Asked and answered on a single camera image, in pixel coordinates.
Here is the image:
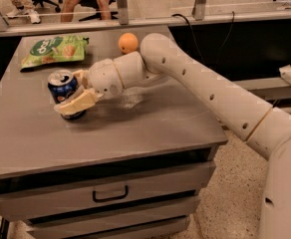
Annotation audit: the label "orange fruit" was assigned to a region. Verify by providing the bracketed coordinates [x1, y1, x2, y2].
[118, 33, 139, 54]

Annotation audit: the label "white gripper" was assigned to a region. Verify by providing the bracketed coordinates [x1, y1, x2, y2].
[54, 59, 124, 116]

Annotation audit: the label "black cable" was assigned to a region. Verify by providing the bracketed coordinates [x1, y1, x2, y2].
[170, 11, 236, 68]

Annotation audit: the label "standing person legs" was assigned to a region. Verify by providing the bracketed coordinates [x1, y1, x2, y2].
[7, 0, 41, 24]

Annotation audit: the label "green chip bag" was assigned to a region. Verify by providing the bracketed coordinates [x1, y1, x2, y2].
[21, 35, 89, 69]

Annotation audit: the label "black office chair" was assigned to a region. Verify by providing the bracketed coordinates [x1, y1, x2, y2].
[32, 0, 114, 21]

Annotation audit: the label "black drawer handle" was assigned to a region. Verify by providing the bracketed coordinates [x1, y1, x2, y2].
[92, 185, 129, 203]

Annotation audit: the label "grey drawer cabinet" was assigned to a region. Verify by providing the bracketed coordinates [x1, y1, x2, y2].
[0, 37, 226, 239]

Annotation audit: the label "blue pepsi can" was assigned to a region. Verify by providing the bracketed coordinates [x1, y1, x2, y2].
[47, 69, 87, 121]

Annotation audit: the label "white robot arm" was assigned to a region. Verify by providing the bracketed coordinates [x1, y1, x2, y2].
[55, 33, 291, 239]

